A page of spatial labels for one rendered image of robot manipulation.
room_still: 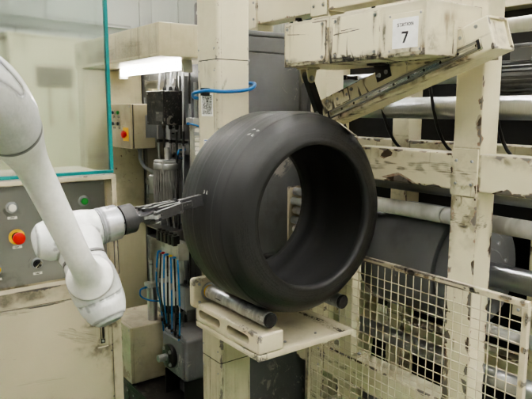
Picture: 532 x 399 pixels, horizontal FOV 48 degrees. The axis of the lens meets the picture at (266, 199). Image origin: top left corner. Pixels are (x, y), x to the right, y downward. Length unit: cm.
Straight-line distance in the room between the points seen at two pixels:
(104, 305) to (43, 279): 85
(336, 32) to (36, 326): 138
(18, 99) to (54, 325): 134
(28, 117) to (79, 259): 37
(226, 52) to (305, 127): 45
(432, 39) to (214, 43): 70
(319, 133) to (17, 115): 94
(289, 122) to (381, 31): 37
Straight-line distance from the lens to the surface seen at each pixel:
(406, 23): 170
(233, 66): 199
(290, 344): 181
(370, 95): 196
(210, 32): 200
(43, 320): 218
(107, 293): 136
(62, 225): 122
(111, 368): 233
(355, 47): 183
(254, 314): 174
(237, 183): 156
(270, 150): 158
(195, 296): 197
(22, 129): 100
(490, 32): 171
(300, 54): 202
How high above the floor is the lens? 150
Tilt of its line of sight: 9 degrees down
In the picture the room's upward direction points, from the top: straight up
